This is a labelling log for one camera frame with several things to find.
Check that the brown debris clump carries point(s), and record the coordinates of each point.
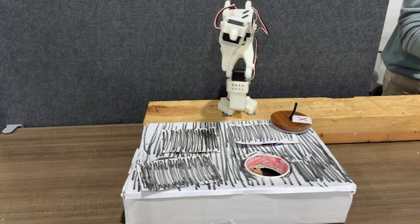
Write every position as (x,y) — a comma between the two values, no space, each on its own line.
(260,172)

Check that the round wooden lid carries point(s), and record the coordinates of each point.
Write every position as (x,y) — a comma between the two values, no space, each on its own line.
(285,120)

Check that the scribbled paper sheet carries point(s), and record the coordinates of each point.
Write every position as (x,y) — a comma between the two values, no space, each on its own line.
(190,140)
(180,173)
(259,132)

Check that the white paper with red cross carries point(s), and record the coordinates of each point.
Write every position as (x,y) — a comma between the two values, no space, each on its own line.
(302,119)

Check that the grey felt partition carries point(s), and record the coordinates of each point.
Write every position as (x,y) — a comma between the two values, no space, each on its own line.
(98,53)

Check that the light wooden plank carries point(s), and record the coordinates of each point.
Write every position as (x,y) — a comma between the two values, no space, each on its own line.
(361,119)

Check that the person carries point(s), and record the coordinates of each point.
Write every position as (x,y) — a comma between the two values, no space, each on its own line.
(402,43)

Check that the white box with black scribbles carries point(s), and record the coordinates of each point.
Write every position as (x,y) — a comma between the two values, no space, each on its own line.
(229,204)

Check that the grey metal bracket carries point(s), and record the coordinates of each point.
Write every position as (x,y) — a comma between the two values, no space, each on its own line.
(11,128)

